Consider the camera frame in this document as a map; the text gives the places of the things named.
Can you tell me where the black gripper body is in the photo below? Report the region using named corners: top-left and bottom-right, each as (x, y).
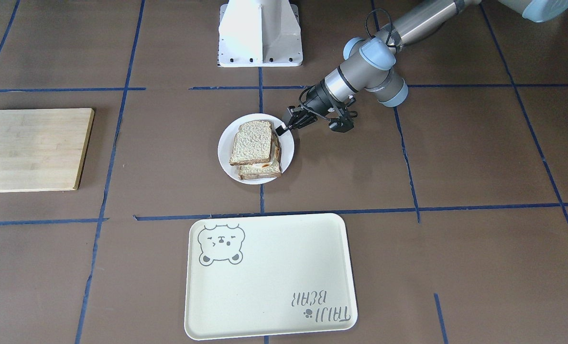
top-left (297, 82), bottom-right (338, 124)

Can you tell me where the white round plate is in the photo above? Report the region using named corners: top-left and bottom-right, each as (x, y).
top-left (217, 113), bottom-right (295, 185)

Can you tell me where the bread slice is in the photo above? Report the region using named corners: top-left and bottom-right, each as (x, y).
top-left (229, 120), bottom-right (273, 166)

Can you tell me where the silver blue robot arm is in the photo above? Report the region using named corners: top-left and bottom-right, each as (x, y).
top-left (275, 0), bottom-right (480, 136)

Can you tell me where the fried egg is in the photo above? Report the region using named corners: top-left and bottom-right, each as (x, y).
top-left (251, 136), bottom-right (282, 172)

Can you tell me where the bottom toast slice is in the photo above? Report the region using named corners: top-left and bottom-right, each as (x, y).
top-left (238, 134), bottom-right (282, 180)

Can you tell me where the cream bear tray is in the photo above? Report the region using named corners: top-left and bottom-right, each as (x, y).
top-left (184, 213), bottom-right (358, 341)

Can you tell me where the bamboo cutting board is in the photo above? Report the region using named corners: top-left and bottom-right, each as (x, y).
top-left (0, 107), bottom-right (94, 193)

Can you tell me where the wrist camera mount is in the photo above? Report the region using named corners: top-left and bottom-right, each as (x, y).
top-left (328, 95), bottom-right (358, 133)

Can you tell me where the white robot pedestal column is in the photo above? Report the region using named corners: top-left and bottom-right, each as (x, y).
top-left (217, 0), bottom-right (304, 68)

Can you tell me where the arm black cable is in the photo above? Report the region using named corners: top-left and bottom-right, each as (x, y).
top-left (364, 0), bottom-right (399, 48)

